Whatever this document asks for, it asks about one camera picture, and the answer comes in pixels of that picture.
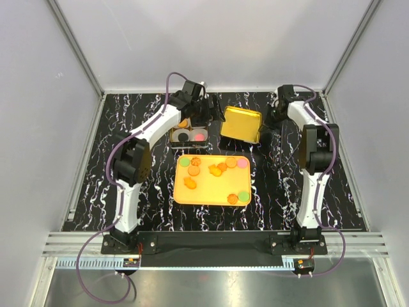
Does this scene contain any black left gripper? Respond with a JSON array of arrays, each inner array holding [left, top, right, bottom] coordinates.
[[190, 94, 224, 127]]

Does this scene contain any gold tin lid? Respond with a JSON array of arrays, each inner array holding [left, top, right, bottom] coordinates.
[[220, 106, 262, 144]]

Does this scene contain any pink sandwich cookie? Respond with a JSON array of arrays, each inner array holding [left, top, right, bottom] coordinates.
[[237, 158, 249, 168], [194, 133, 206, 141]]

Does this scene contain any black sandwich cookie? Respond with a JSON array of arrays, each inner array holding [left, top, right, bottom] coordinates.
[[177, 132, 190, 142]]

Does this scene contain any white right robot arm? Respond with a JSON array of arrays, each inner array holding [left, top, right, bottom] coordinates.
[[263, 84, 339, 255]]

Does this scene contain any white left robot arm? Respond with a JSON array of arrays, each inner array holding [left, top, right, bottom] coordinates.
[[105, 80, 225, 253]]

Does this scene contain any white paper cup liner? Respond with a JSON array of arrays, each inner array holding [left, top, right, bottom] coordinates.
[[173, 119, 190, 129], [171, 129, 190, 143], [190, 128, 208, 142]]

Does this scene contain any dark cookie tin box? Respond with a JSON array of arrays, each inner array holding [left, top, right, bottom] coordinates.
[[169, 118, 208, 150]]

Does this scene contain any orange swirl cookie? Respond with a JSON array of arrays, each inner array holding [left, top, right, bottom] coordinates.
[[190, 157, 201, 167], [227, 194, 238, 205]]

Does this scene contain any orange round waffle cookie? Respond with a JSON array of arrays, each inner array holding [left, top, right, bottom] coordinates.
[[225, 157, 237, 168]]

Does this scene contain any green sandwich cookie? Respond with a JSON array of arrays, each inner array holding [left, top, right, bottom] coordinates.
[[179, 157, 190, 167], [238, 191, 251, 203]]

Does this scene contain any orange cat cookie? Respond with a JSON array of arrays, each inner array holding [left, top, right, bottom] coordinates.
[[208, 164, 222, 177]]

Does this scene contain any yellow plastic tray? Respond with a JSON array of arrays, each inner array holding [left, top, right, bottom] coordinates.
[[173, 154, 251, 207]]

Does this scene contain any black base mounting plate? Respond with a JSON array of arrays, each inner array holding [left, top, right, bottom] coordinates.
[[101, 231, 328, 269]]

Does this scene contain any right control board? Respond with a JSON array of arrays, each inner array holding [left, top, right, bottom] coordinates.
[[294, 258, 315, 271]]

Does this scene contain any control board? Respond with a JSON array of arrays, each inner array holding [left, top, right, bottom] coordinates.
[[123, 257, 141, 268], [294, 258, 315, 271]]

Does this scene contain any left control board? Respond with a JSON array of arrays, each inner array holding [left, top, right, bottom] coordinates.
[[123, 257, 141, 268]]

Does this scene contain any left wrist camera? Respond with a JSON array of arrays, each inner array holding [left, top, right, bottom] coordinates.
[[181, 80, 206, 102]]

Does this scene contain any aluminium frame rail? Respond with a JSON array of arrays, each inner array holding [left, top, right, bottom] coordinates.
[[42, 232, 389, 258]]

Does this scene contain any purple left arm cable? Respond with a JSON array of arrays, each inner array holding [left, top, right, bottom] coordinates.
[[75, 72, 205, 304]]

